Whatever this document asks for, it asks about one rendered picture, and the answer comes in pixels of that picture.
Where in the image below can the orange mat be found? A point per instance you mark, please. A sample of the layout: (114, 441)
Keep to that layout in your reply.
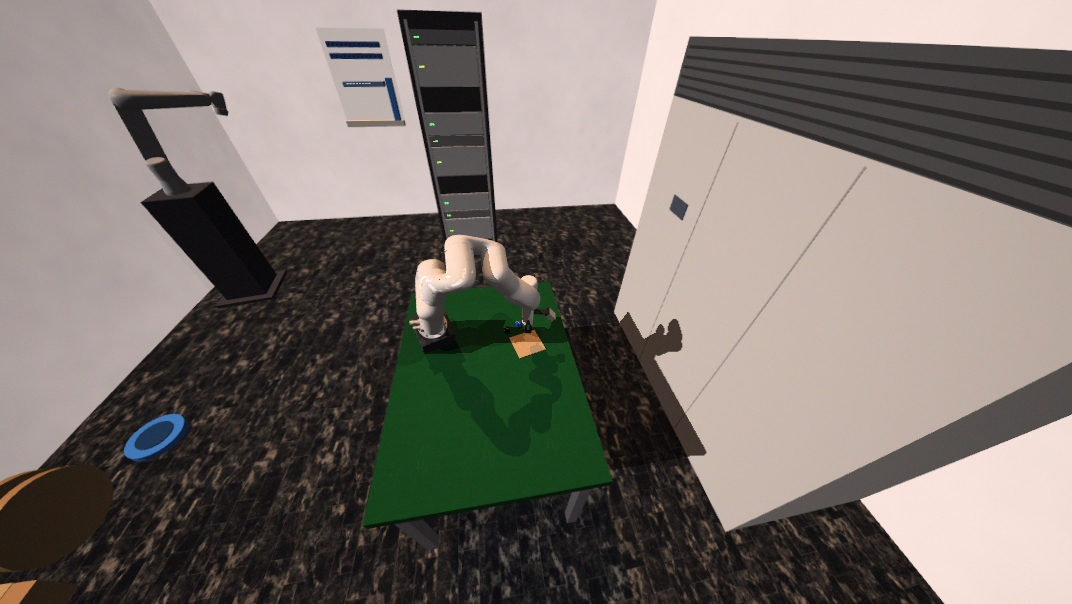
(526, 344)

